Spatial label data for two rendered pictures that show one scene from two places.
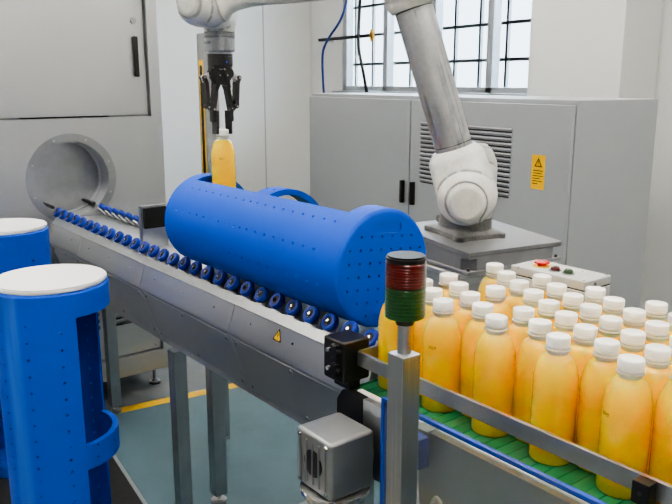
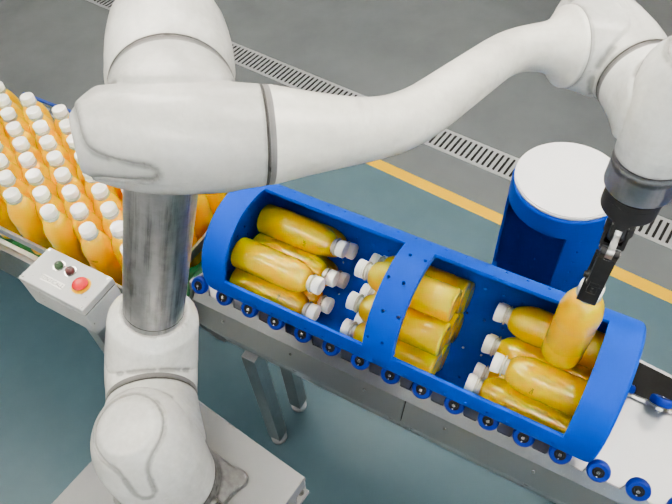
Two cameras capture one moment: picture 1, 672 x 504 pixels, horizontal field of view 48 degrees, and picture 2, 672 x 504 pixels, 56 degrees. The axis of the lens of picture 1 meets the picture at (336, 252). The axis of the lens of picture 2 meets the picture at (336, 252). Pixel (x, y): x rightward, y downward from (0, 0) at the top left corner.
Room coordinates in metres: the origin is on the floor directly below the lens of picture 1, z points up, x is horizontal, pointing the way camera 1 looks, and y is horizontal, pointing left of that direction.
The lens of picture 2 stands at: (2.70, -0.21, 2.22)
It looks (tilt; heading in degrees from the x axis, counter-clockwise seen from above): 52 degrees down; 161
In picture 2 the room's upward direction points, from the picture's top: 5 degrees counter-clockwise
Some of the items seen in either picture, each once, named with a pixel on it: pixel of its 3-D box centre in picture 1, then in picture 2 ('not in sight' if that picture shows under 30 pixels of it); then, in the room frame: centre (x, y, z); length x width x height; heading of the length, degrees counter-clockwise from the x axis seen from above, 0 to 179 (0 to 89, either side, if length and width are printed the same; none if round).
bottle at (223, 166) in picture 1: (223, 167); (574, 323); (2.31, 0.34, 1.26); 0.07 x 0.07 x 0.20
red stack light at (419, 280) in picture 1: (405, 273); not in sight; (1.13, -0.11, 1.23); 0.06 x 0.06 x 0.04
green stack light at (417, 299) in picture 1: (405, 301); not in sight; (1.13, -0.11, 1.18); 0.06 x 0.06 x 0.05
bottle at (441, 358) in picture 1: (441, 357); not in sight; (1.37, -0.20, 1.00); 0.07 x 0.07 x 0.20
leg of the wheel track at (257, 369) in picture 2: not in sight; (267, 399); (1.75, -0.17, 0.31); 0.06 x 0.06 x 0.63; 38
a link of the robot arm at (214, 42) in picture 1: (219, 43); (644, 172); (2.31, 0.34, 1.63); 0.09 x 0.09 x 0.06
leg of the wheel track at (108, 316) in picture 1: (111, 349); not in sight; (3.30, 1.04, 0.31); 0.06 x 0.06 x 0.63; 38
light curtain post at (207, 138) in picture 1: (214, 248); not in sight; (3.04, 0.50, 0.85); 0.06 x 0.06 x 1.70; 38
